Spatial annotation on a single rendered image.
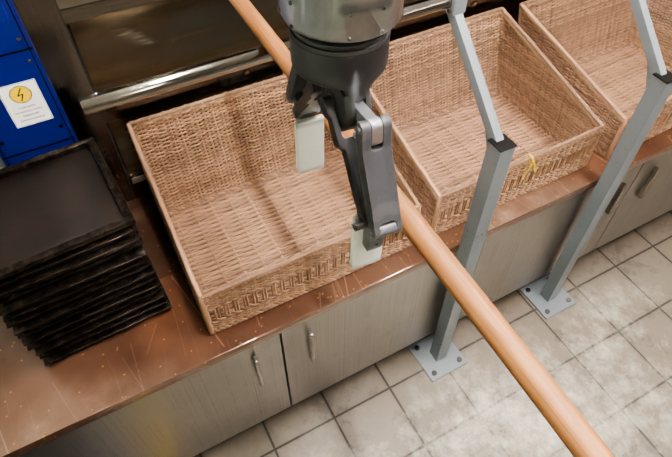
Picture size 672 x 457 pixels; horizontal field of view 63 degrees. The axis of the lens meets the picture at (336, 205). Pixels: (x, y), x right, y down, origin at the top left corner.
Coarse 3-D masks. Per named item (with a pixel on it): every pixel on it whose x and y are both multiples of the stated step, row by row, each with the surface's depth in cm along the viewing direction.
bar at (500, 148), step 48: (432, 0) 106; (288, 48) 96; (96, 96) 86; (144, 96) 89; (480, 96) 111; (624, 144) 142; (480, 192) 122; (480, 240) 134; (576, 240) 171; (528, 288) 199; (432, 336) 187
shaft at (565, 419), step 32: (256, 32) 94; (288, 64) 87; (416, 224) 66; (448, 256) 63; (448, 288) 61; (480, 288) 60; (480, 320) 58; (512, 352) 55; (544, 384) 53; (544, 416) 52; (576, 416) 51; (576, 448) 50; (608, 448) 49
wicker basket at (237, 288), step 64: (128, 128) 130; (192, 128) 139; (256, 128) 147; (192, 192) 147; (256, 192) 152; (320, 192) 152; (192, 256) 138; (256, 256) 138; (320, 256) 124; (384, 256) 138
